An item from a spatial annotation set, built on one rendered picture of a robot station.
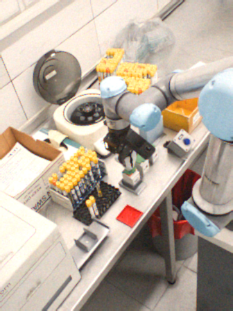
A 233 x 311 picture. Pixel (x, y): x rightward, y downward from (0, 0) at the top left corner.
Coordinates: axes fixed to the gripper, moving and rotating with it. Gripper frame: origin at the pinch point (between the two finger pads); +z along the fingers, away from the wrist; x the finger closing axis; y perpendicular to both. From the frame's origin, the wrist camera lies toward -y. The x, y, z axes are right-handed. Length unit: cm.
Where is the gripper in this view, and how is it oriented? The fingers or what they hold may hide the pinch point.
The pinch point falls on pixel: (131, 168)
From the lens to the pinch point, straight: 131.4
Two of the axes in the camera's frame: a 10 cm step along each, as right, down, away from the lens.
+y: -7.7, -3.9, 5.0
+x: -6.2, 6.3, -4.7
